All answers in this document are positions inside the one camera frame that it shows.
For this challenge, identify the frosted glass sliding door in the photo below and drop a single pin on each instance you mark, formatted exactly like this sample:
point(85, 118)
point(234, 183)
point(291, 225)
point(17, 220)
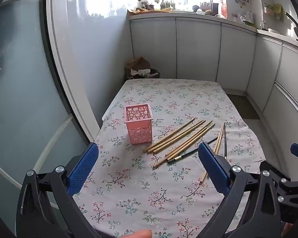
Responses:
point(19, 67)

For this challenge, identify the dark green chopstick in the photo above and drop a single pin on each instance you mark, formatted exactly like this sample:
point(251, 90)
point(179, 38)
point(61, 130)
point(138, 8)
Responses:
point(188, 152)

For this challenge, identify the wooden cutting board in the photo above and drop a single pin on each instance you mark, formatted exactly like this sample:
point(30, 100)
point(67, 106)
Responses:
point(139, 10)

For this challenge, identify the thin black chopstick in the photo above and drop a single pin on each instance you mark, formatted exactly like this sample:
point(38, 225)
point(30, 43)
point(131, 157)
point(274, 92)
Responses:
point(225, 141)

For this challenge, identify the yellow green bag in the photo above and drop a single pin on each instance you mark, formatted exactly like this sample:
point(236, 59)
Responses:
point(275, 10)

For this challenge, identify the red box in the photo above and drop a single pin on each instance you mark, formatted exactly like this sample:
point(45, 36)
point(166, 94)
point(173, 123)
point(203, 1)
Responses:
point(223, 9)

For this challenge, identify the crumpled white paper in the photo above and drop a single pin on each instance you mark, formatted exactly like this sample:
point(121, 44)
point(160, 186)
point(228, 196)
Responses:
point(140, 72)

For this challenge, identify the row of small jars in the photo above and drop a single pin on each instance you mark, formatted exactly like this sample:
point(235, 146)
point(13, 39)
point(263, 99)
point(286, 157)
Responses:
point(166, 5)

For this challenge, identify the white base cabinets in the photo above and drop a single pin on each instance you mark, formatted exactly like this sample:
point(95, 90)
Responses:
point(198, 49)

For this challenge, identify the floral tablecloth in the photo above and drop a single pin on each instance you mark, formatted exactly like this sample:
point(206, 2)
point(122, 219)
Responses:
point(144, 198)

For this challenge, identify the black trash bin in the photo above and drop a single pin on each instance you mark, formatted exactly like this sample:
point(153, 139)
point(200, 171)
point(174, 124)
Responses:
point(154, 73)

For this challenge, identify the brown cardboard box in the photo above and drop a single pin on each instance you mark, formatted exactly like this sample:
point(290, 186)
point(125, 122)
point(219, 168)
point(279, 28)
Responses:
point(135, 63)

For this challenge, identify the pile of wooden chopsticks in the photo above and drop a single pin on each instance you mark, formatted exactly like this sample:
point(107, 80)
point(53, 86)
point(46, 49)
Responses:
point(161, 145)

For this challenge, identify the pink perforated utensil holder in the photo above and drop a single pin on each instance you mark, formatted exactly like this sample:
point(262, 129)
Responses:
point(139, 131)

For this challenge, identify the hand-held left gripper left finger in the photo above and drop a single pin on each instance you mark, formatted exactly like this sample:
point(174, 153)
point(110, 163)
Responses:
point(85, 166)

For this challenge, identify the wooden chopstick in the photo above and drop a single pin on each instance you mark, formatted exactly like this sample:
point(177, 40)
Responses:
point(218, 136)
point(221, 138)

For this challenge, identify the person's left hand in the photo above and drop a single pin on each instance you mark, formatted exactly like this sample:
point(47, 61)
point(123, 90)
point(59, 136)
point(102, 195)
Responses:
point(140, 234)

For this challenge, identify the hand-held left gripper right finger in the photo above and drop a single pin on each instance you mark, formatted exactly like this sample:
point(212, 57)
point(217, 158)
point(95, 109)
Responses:
point(213, 168)

